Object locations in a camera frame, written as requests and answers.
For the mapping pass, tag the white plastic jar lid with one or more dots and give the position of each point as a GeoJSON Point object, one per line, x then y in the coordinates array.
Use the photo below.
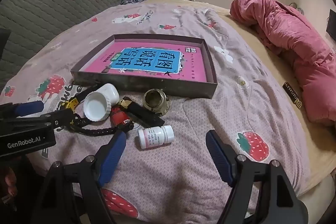
{"type": "Point", "coordinates": [97, 106]}

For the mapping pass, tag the pink strawberry print bedsheet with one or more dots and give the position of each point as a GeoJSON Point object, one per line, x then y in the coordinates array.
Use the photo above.
{"type": "Point", "coordinates": [176, 182]}

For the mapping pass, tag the shallow dark cardboard box tray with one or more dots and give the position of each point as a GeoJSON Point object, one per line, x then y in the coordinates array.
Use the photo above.
{"type": "Point", "coordinates": [179, 88]}

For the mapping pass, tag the black and gold box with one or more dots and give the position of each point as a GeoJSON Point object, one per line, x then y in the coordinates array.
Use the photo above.
{"type": "Point", "coordinates": [146, 117]}

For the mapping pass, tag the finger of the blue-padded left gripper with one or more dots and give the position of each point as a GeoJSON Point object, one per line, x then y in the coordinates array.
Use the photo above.
{"type": "Point", "coordinates": [56, 118]}
{"type": "Point", "coordinates": [10, 110]}

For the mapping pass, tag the rolled pink quilt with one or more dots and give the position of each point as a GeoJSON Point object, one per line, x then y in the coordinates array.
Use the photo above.
{"type": "Point", "coordinates": [288, 34]}

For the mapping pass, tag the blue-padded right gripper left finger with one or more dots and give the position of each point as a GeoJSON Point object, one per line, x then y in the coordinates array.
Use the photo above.
{"type": "Point", "coordinates": [108, 157]}

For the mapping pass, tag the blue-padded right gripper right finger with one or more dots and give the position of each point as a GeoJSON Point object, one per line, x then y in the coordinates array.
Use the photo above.
{"type": "Point", "coordinates": [223, 156]}

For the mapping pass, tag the black wall television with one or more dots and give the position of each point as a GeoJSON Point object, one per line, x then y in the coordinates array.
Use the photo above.
{"type": "Point", "coordinates": [331, 25]}

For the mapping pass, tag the yellow black wrist watch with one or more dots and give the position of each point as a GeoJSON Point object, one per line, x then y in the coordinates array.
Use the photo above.
{"type": "Point", "coordinates": [77, 125]}

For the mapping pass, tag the pink and blue book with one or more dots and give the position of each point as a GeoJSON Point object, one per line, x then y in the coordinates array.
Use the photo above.
{"type": "Point", "coordinates": [147, 58]}

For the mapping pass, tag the white pill bottle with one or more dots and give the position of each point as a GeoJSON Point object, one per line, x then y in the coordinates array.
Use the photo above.
{"type": "Point", "coordinates": [155, 136]}

